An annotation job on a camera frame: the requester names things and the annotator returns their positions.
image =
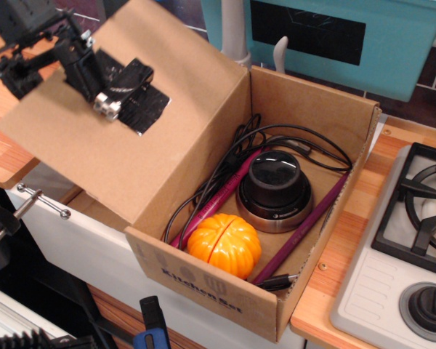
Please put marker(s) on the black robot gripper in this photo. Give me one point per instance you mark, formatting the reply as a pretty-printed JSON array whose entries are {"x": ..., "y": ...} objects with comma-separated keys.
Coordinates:
[{"x": 23, "y": 24}]

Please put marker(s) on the black taped aluminium flap handle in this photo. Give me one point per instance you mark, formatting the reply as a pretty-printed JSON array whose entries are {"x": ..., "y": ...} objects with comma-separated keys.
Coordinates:
[{"x": 128, "y": 95}]

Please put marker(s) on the brown cardboard kitchen set box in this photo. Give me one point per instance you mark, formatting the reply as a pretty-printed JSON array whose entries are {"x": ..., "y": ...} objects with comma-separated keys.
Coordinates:
[{"x": 143, "y": 179}]

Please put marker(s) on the metal clamp bar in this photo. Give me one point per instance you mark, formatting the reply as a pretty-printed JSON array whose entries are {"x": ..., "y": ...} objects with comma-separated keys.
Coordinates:
[{"x": 36, "y": 196}]

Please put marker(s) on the grey toy faucet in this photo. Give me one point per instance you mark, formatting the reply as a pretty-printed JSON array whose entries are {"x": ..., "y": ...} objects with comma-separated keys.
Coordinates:
[{"x": 234, "y": 44}]

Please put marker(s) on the magenta pencil left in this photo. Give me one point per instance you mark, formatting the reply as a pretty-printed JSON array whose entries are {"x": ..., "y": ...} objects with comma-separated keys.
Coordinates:
[{"x": 215, "y": 202}]

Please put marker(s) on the magenta pencil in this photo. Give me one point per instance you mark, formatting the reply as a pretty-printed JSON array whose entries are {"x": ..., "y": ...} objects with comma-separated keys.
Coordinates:
[
  {"x": 215, "y": 202},
  {"x": 301, "y": 231}
]

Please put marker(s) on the orange toy pumpkin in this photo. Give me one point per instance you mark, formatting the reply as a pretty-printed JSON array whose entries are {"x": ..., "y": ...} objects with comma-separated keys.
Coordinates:
[{"x": 227, "y": 242}]

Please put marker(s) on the black silver 3D mouse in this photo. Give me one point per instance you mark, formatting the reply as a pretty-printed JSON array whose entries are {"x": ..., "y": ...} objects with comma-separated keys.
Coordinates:
[{"x": 275, "y": 196}]

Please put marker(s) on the magenta pencil right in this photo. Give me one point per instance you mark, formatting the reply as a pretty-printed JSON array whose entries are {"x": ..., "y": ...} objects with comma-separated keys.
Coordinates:
[{"x": 301, "y": 231}]

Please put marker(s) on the black stove grate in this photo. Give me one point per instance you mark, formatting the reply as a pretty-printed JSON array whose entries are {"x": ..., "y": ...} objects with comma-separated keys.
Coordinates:
[{"x": 407, "y": 230}]

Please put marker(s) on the white toy stove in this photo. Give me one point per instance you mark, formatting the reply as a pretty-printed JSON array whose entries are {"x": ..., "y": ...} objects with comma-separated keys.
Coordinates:
[{"x": 367, "y": 305}]

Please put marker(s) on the black stove knob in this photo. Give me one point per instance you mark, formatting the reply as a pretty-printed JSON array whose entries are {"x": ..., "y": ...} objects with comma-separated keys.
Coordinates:
[{"x": 417, "y": 307}]

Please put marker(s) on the blue black clamp handle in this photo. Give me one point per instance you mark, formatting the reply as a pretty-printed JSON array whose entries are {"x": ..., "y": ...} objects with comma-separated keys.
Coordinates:
[{"x": 156, "y": 334}]

